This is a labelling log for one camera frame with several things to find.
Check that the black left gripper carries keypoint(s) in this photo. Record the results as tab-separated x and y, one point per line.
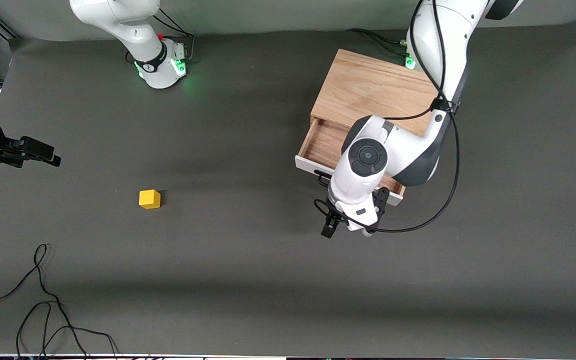
331	220

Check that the white-fronted wooden drawer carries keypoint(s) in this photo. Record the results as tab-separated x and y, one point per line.
325	142

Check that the yellow cube block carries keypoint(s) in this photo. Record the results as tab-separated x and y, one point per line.
149	199

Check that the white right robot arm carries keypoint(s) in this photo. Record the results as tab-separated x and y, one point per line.
138	30

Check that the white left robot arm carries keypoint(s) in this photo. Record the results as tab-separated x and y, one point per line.
443	40

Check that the dark grey table mat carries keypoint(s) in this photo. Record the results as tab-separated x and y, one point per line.
218	250

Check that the black frame rail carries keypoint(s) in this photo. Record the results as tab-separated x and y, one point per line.
4	26

